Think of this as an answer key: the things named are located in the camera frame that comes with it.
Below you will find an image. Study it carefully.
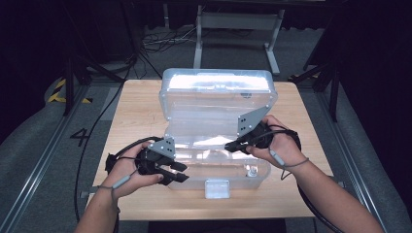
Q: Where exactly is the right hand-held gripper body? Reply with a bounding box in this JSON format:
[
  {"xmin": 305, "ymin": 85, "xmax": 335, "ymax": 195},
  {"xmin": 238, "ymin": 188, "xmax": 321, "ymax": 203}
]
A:
[{"xmin": 237, "ymin": 106, "xmax": 277, "ymax": 150}]

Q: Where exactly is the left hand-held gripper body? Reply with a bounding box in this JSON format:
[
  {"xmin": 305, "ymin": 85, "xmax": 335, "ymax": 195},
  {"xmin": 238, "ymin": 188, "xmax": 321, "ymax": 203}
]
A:
[{"xmin": 135, "ymin": 136, "xmax": 177, "ymax": 186}]

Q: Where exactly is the small white plastic bottle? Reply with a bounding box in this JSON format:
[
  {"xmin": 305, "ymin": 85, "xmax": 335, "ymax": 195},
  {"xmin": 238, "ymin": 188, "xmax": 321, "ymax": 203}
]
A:
[{"xmin": 246, "ymin": 164, "xmax": 260, "ymax": 179}]

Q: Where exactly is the clear plastic storage box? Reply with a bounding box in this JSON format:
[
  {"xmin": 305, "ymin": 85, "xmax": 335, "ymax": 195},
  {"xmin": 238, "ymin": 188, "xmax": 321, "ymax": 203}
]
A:
[{"xmin": 158, "ymin": 67, "xmax": 280, "ymax": 200}]

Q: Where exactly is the person's right hand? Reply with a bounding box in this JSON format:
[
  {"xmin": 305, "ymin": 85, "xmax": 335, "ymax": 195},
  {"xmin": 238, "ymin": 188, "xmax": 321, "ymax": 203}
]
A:
[{"xmin": 245, "ymin": 115, "xmax": 309, "ymax": 171}]

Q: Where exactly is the person's left hand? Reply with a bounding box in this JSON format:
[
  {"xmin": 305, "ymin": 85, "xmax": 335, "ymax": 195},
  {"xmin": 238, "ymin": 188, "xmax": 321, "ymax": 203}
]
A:
[{"xmin": 103, "ymin": 141, "xmax": 165, "ymax": 199}]

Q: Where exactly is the person's dark clothing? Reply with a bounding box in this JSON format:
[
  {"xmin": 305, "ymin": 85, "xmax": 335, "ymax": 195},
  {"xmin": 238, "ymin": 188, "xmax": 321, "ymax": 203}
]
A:
[{"xmin": 148, "ymin": 219, "xmax": 288, "ymax": 233}]

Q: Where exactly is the black tripod stand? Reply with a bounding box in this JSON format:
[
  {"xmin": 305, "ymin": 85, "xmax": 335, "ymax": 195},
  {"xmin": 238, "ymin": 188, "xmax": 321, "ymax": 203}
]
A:
[
  {"xmin": 62, "ymin": 52, "xmax": 128, "ymax": 117},
  {"xmin": 288, "ymin": 57, "xmax": 342, "ymax": 123}
]

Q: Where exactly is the black curtain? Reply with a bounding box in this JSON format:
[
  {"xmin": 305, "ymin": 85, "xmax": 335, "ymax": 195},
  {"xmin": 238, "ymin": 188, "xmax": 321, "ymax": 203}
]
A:
[
  {"xmin": 336, "ymin": 0, "xmax": 412, "ymax": 215},
  {"xmin": 0, "ymin": 0, "xmax": 69, "ymax": 147}
]

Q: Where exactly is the grey wrist lanyard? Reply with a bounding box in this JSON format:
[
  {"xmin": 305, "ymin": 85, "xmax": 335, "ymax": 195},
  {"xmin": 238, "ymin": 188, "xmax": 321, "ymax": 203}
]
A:
[
  {"xmin": 268, "ymin": 149, "xmax": 311, "ymax": 181},
  {"xmin": 96, "ymin": 169, "xmax": 139, "ymax": 209}
]

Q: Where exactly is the left hand-held gripper black cable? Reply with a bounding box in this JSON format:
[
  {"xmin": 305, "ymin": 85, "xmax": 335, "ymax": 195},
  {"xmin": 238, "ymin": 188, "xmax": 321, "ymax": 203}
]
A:
[{"xmin": 73, "ymin": 57, "xmax": 163, "ymax": 225}]

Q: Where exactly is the hand-held gripper black cable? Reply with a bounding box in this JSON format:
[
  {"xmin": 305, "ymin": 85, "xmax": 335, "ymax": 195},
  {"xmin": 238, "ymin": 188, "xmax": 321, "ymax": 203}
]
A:
[
  {"xmin": 256, "ymin": 124, "xmax": 345, "ymax": 233},
  {"xmin": 73, "ymin": 57, "xmax": 163, "ymax": 225}
]

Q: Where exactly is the right hand-held gripper black cable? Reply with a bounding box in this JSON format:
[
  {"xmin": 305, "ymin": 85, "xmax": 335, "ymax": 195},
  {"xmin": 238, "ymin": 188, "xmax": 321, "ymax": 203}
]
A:
[{"xmin": 256, "ymin": 124, "xmax": 345, "ymax": 233}]

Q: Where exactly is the black floor cable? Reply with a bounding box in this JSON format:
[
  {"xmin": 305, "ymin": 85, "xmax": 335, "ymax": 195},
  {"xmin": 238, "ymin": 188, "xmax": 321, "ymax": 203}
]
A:
[{"xmin": 137, "ymin": 48, "xmax": 163, "ymax": 80}]

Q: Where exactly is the white metal table frame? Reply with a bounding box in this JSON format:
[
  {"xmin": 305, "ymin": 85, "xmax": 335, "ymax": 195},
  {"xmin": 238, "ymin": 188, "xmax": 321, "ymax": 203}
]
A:
[{"xmin": 192, "ymin": 4, "xmax": 286, "ymax": 77}]

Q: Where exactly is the bundle of thin floor cables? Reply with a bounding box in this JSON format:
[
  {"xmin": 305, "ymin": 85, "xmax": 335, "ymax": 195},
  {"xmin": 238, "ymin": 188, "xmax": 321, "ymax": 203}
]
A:
[{"xmin": 142, "ymin": 26, "xmax": 199, "ymax": 54}]

